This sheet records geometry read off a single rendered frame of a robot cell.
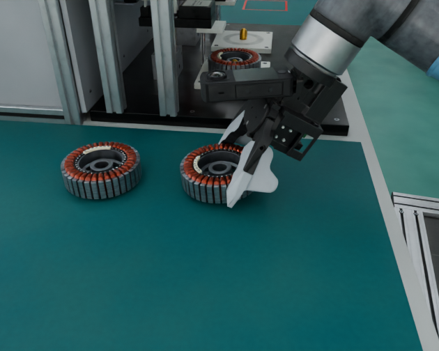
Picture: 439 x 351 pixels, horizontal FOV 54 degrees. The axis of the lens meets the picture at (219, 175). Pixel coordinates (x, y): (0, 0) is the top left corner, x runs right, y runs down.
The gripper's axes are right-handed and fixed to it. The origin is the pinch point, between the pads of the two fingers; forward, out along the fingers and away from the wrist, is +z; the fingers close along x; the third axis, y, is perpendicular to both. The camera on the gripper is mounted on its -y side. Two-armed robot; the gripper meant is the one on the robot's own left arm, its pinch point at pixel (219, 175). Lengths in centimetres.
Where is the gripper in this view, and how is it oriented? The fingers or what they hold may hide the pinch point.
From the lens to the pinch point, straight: 61.3
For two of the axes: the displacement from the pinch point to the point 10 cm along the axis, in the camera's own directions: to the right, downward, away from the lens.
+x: -1.0, -5.6, 8.2
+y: 8.6, 3.6, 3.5
